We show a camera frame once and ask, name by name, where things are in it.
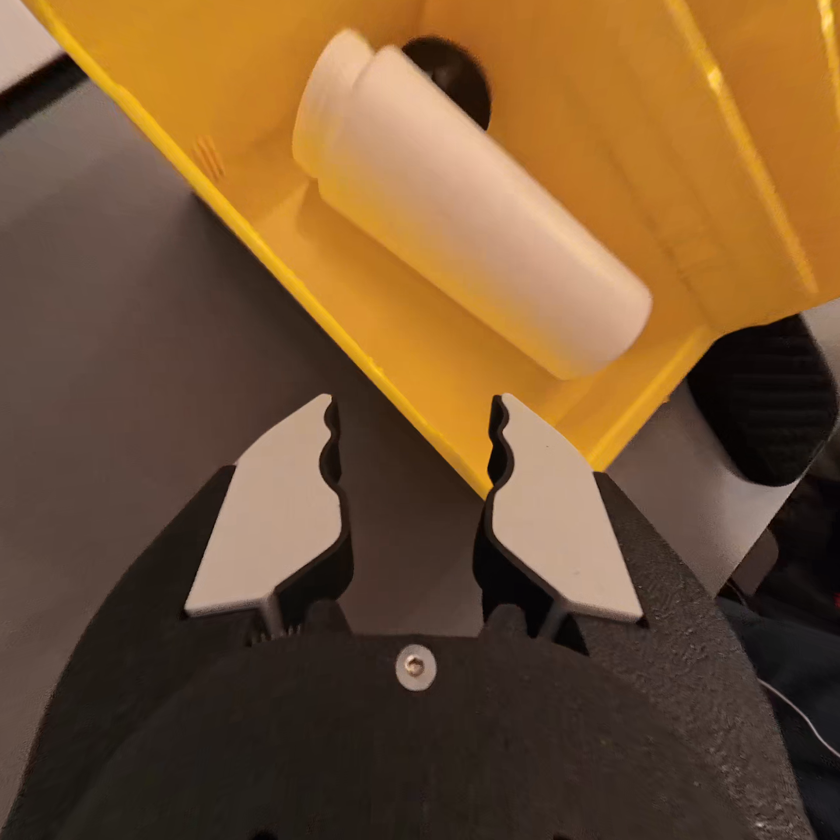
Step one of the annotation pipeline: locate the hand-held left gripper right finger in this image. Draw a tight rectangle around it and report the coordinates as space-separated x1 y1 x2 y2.
474 394 645 639

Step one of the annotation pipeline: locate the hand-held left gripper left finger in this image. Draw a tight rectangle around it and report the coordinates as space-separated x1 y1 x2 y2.
185 394 355 636

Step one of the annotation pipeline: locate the yellow plastic bin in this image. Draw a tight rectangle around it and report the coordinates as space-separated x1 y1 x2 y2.
23 0 840 501

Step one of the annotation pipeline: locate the white plastic bottle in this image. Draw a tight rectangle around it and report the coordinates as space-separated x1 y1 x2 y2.
290 28 654 382

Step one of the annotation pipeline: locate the black bottle lid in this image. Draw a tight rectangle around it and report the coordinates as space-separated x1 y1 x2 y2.
402 36 493 131

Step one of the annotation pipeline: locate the thin white cable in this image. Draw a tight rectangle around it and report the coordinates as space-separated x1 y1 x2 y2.
758 679 840 759

